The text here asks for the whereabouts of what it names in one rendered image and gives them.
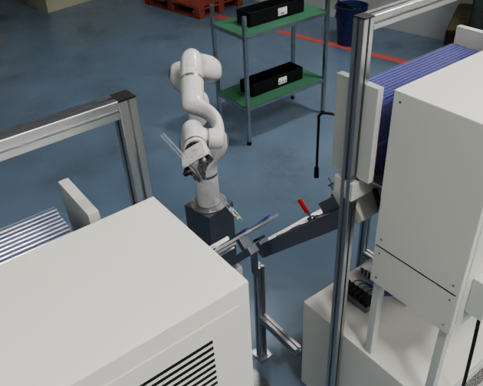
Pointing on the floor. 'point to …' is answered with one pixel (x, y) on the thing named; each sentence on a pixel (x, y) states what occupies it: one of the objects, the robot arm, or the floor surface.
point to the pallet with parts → (194, 6)
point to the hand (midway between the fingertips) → (198, 174)
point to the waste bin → (343, 19)
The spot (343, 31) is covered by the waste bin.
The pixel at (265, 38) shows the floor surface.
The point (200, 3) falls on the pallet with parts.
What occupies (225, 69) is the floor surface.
